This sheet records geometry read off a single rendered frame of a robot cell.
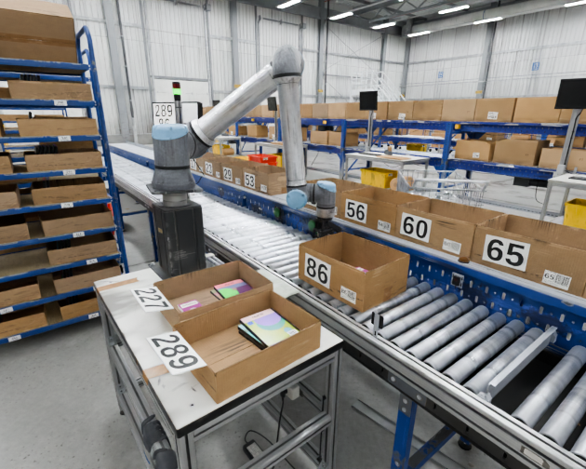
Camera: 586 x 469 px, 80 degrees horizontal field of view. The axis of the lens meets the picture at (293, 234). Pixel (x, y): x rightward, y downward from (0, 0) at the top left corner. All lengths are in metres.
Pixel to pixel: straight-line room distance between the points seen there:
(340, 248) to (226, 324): 0.77
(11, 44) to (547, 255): 2.80
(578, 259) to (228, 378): 1.20
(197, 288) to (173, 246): 0.24
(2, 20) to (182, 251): 1.60
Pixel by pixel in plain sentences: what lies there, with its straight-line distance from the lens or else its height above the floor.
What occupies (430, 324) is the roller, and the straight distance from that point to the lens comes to 1.42.
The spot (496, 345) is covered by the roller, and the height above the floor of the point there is 0.74.
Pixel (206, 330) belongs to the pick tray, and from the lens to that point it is 1.26.
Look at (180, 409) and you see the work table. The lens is 1.05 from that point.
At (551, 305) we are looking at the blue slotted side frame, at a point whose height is 0.83.
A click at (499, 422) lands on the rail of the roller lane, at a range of 1.14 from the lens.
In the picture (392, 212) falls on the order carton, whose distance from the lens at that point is 1.85.
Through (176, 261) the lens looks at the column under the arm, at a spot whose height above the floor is 0.83.
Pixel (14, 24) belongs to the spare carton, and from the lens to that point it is 2.65.
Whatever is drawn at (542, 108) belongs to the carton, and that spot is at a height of 1.58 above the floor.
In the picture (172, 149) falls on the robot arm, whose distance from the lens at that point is 1.61.
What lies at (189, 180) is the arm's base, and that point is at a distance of 1.66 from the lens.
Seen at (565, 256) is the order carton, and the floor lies 1.01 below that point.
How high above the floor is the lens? 1.47
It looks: 19 degrees down
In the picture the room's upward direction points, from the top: straight up
